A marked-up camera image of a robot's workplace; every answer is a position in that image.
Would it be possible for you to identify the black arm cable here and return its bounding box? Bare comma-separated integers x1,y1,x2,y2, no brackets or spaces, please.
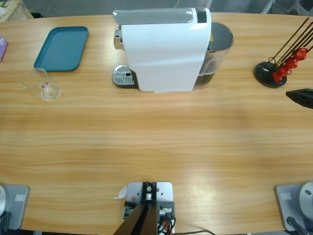
0,211,12,231
286,216,311,235

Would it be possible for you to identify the purple patterned item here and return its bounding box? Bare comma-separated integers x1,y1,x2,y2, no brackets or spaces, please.
0,36,8,62

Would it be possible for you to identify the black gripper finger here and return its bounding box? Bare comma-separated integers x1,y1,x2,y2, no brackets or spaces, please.
286,88,313,110

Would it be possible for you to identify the clear water tank black lid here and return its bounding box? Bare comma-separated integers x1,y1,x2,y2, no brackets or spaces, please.
194,22,234,90

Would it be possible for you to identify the white metal frame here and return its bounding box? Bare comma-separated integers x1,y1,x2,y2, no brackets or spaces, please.
260,0,274,14

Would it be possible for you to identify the black capsule holder with rods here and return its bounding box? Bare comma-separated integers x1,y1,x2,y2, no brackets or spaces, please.
253,17,313,89

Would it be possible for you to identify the thin black cable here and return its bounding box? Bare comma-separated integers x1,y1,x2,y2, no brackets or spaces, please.
179,229,217,235

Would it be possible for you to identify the teal plastic tray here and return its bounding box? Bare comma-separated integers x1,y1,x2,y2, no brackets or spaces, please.
33,26,89,73

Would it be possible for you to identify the black and orange cable bundle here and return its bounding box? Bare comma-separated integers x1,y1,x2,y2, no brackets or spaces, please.
156,215,177,235

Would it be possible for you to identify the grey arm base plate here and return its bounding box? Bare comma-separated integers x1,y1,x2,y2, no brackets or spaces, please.
273,183,313,232
0,185,31,231

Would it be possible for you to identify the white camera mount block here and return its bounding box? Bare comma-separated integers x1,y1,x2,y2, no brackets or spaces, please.
121,181,176,235

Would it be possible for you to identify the clear drinking glass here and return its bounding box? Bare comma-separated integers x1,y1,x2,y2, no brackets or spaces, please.
21,68,62,102

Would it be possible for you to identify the white capsule coffee machine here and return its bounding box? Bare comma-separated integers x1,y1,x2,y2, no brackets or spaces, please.
112,7,212,94

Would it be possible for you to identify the white paper tag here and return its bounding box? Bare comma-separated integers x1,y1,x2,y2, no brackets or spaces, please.
113,185,128,200

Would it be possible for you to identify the dark camera post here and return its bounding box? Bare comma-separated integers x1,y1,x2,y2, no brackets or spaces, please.
112,181,157,235

